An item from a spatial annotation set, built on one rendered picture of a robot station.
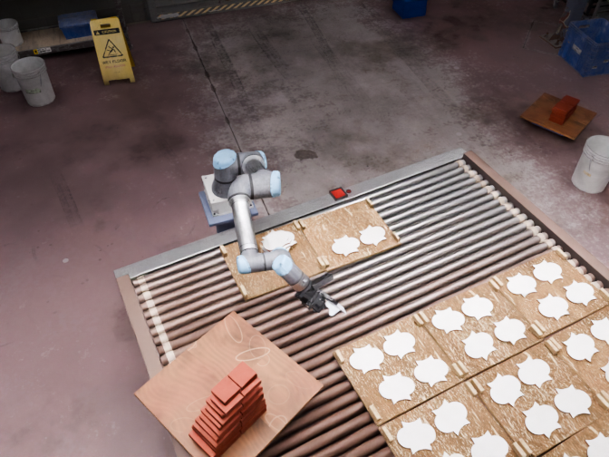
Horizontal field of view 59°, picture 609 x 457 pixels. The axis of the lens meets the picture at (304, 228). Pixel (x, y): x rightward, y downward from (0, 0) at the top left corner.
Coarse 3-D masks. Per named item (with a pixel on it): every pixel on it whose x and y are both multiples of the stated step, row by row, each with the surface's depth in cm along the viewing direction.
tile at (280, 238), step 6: (270, 234) 260; (276, 234) 260; (282, 234) 260; (270, 240) 258; (276, 240) 258; (282, 240) 258; (264, 246) 255; (270, 246) 255; (276, 246) 255; (282, 246) 255
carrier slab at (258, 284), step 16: (288, 224) 273; (256, 240) 265; (304, 240) 265; (304, 256) 259; (256, 272) 252; (272, 272) 252; (304, 272) 252; (320, 272) 252; (256, 288) 245; (272, 288) 245
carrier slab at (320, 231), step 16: (352, 208) 281; (368, 208) 281; (304, 224) 273; (320, 224) 273; (336, 224) 273; (352, 224) 273; (368, 224) 273; (384, 224) 273; (320, 240) 265; (384, 240) 266; (320, 256) 259; (336, 256) 259; (352, 256) 259; (368, 256) 260
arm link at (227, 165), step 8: (224, 152) 272; (232, 152) 271; (216, 160) 268; (224, 160) 268; (232, 160) 268; (216, 168) 270; (224, 168) 269; (232, 168) 271; (240, 168) 272; (216, 176) 275; (224, 176) 273; (232, 176) 275
